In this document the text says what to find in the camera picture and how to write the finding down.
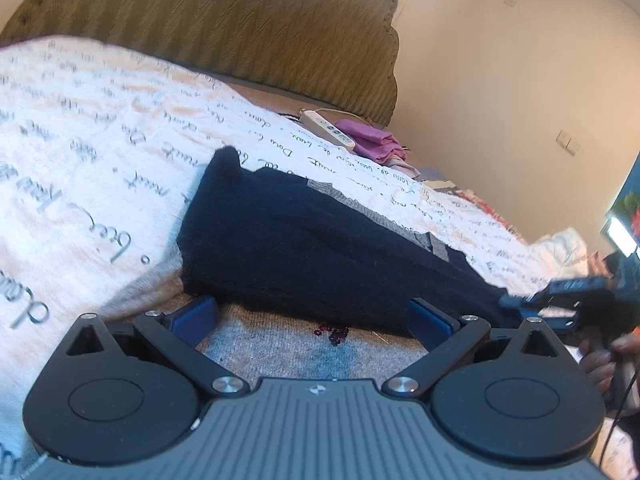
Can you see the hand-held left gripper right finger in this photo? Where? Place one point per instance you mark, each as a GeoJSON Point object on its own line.
{"type": "Point", "coordinates": [430, 322]}

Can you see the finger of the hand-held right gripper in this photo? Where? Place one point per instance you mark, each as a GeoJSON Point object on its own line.
{"type": "Point", "coordinates": [555, 319]}
{"type": "Point", "coordinates": [560, 287]}

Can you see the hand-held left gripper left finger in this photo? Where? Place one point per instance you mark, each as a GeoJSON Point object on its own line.
{"type": "Point", "coordinates": [192, 317]}

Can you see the grey and navy sweater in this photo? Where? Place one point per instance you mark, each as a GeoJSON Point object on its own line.
{"type": "Point", "coordinates": [300, 255]}

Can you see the person's right hand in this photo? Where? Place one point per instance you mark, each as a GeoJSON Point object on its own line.
{"type": "Point", "coordinates": [600, 367]}

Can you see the white quilt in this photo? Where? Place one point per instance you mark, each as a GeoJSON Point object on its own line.
{"type": "Point", "coordinates": [562, 252]}

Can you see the floral patterned cloth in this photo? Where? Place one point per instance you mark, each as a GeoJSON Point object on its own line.
{"type": "Point", "coordinates": [480, 205]}

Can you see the white script-printed blanket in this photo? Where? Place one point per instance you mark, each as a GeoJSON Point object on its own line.
{"type": "Point", "coordinates": [90, 160]}

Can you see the pink cloth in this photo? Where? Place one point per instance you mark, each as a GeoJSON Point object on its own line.
{"type": "Point", "coordinates": [367, 141]}

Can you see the white power strip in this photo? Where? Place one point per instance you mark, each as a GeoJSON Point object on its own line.
{"type": "Point", "coordinates": [327, 129]}

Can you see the olive striped upholstered headboard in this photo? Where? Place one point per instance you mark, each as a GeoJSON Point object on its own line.
{"type": "Point", "coordinates": [225, 20]}

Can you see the lotus flower wall poster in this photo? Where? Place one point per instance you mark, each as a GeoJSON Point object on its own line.
{"type": "Point", "coordinates": [631, 200]}

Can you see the wall switch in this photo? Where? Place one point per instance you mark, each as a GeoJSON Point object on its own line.
{"type": "Point", "coordinates": [568, 142]}

